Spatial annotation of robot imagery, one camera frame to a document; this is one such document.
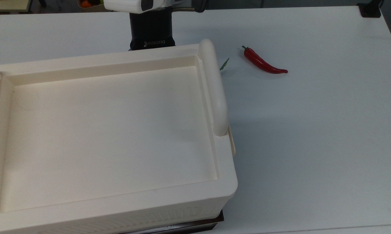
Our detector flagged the cream cabinet side handle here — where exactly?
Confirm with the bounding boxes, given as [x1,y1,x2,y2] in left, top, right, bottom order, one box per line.
[228,125,237,157]

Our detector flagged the red chili pepper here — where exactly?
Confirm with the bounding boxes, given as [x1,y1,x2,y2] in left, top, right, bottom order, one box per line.
[241,45,289,75]

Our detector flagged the wooden side table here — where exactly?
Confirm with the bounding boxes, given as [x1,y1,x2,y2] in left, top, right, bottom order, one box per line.
[0,0,33,14]

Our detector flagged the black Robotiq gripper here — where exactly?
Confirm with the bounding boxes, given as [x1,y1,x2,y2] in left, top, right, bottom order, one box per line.
[129,8,176,51]

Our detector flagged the bin with toy fruit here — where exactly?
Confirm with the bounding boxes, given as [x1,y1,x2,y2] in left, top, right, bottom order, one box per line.
[77,0,104,9]

